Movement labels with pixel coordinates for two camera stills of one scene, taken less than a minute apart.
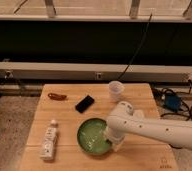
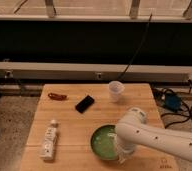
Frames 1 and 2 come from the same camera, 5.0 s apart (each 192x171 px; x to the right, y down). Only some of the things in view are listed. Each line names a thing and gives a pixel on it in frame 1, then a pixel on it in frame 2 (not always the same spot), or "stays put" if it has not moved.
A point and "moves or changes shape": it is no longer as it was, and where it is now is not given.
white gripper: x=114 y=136 -> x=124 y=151
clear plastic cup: x=116 y=90 stays put
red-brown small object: x=57 y=97 stays put
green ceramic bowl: x=91 y=136 moves or changes shape
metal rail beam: x=48 y=72 stays put
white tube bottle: x=47 y=149 stays put
